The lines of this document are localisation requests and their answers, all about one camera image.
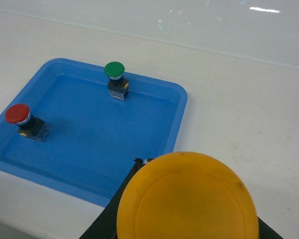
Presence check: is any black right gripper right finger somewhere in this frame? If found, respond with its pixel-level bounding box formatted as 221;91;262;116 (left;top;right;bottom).
258;217;283;239

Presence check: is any yellow mushroom push button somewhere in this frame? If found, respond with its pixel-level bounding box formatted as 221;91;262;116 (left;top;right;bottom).
117;152;259;239

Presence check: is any white glossy backboard panel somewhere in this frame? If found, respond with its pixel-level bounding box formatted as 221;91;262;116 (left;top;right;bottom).
0;0;299;70

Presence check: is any red mushroom push button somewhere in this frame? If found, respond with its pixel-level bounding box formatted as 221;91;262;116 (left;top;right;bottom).
4;104;51;142

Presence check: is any green mushroom push button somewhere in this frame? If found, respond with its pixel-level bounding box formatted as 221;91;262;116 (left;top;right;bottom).
104;61;130;101

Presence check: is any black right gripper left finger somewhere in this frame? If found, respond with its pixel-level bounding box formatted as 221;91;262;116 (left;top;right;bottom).
79;158;143;239

